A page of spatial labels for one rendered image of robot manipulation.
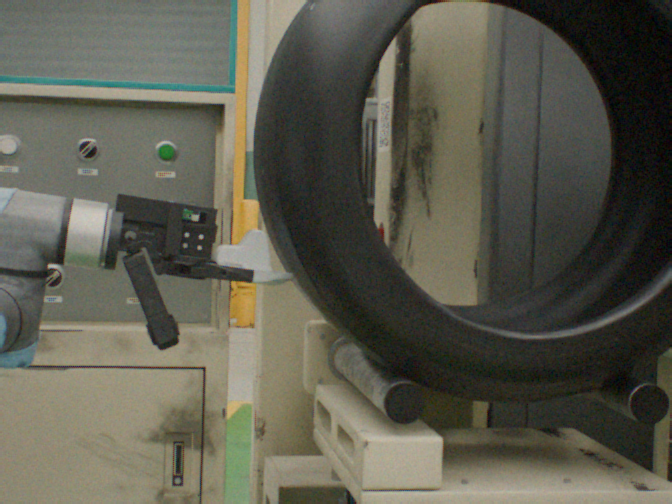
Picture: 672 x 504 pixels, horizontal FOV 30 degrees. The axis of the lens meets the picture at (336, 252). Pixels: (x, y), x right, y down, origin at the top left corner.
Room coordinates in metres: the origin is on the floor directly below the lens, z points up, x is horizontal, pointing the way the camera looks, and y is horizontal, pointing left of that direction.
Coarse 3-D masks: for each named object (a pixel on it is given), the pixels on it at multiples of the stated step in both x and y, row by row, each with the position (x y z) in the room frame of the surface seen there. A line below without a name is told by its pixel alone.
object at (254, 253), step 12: (252, 240) 1.41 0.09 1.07; (264, 240) 1.41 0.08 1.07; (228, 252) 1.40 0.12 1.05; (240, 252) 1.40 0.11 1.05; (252, 252) 1.41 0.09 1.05; (264, 252) 1.41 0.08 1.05; (252, 264) 1.41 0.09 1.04; (264, 264) 1.41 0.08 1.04; (264, 276) 1.40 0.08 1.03; (276, 276) 1.41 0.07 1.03; (288, 276) 1.42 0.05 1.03
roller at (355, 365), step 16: (336, 352) 1.66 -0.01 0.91; (352, 352) 1.60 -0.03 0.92; (336, 368) 1.67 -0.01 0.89; (352, 368) 1.54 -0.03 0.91; (368, 368) 1.47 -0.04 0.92; (384, 368) 1.44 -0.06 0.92; (368, 384) 1.43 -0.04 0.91; (384, 384) 1.37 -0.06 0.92; (400, 384) 1.34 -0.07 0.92; (384, 400) 1.34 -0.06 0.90; (400, 400) 1.34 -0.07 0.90; (416, 400) 1.34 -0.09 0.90; (400, 416) 1.34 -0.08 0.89; (416, 416) 1.34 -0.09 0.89
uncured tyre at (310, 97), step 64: (320, 0) 1.36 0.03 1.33; (384, 0) 1.33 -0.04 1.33; (448, 0) 1.64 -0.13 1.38; (512, 0) 1.64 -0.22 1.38; (576, 0) 1.65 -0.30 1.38; (640, 0) 1.39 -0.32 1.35; (320, 64) 1.33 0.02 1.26; (640, 64) 1.65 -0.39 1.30; (256, 128) 1.51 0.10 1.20; (320, 128) 1.32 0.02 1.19; (640, 128) 1.66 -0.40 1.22; (320, 192) 1.32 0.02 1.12; (640, 192) 1.66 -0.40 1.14; (320, 256) 1.34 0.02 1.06; (384, 256) 1.33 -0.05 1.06; (576, 256) 1.67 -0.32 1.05; (640, 256) 1.64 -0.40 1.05; (384, 320) 1.34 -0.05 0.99; (448, 320) 1.34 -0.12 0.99; (512, 320) 1.64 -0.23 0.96; (576, 320) 1.63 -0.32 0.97; (640, 320) 1.38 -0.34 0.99; (448, 384) 1.38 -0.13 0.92; (512, 384) 1.37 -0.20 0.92; (576, 384) 1.39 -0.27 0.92
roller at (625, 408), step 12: (612, 384) 1.45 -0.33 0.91; (624, 384) 1.42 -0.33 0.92; (636, 384) 1.40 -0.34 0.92; (648, 384) 1.39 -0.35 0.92; (588, 396) 1.53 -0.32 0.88; (600, 396) 1.48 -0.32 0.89; (612, 396) 1.44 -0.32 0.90; (624, 396) 1.40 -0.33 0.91; (636, 396) 1.38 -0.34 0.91; (648, 396) 1.38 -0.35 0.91; (660, 396) 1.38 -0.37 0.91; (612, 408) 1.46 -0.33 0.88; (624, 408) 1.40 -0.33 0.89; (636, 408) 1.38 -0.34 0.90; (648, 408) 1.38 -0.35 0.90; (660, 408) 1.38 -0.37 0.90; (636, 420) 1.39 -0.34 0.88; (648, 420) 1.38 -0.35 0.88; (660, 420) 1.39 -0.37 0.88
